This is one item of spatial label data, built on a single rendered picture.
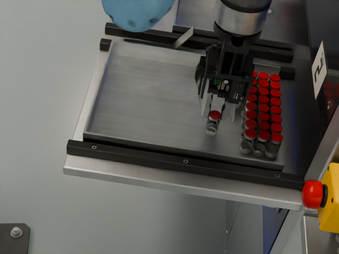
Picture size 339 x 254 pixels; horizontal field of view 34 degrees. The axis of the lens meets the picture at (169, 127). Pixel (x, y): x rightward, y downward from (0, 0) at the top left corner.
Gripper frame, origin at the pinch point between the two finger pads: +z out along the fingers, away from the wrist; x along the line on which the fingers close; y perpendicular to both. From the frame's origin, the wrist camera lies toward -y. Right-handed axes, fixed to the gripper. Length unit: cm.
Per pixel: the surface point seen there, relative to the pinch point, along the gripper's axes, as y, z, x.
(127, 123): 1.8, 5.1, -15.1
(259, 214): -6.0, 36.3, 16.1
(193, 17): -33.8, 5.1, -6.1
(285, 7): -44.2, 5.1, 15.2
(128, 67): -13.3, 5.1, -17.5
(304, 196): 21.5, -6.7, 12.6
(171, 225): -38, 93, -1
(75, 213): -36, 93, -34
